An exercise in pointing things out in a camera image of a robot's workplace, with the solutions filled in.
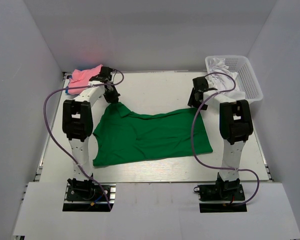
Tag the pink folded t shirt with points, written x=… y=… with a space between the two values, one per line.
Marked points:
x=81 y=78

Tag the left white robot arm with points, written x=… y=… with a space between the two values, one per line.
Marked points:
x=77 y=120

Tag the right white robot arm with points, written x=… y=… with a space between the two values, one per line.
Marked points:
x=235 y=127

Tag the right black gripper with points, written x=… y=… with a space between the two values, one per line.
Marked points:
x=192 y=101

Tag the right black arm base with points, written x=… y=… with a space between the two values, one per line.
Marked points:
x=221 y=197

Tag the green t shirt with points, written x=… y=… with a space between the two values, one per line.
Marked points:
x=124 y=136

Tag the white plastic basket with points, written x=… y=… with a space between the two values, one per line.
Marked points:
x=240 y=69

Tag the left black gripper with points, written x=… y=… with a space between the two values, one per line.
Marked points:
x=114 y=98

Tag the white crumpled t shirt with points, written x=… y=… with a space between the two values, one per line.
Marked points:
x=222 y=82

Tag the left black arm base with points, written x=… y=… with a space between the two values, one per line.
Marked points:
x=91 y=200

